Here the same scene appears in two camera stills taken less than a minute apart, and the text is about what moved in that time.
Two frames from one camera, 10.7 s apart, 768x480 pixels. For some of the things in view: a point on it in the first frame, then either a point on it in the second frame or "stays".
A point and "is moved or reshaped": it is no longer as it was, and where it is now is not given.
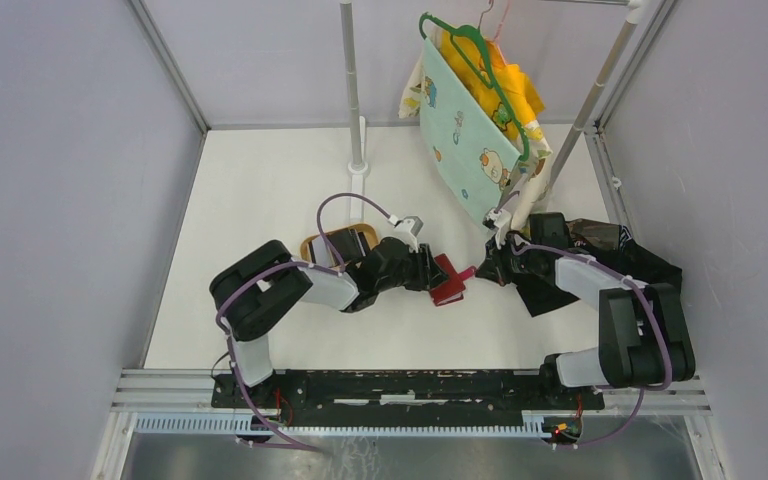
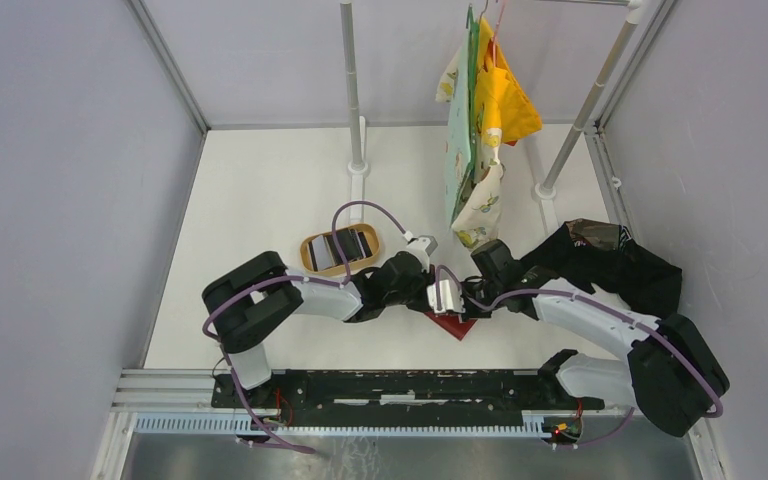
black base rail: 401,398 stays
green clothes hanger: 473,31 → 474,55
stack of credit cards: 349,244 stays
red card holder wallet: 450,290 is moved or reshaped
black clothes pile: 509,260 stays
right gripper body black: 522,261 → 485,291
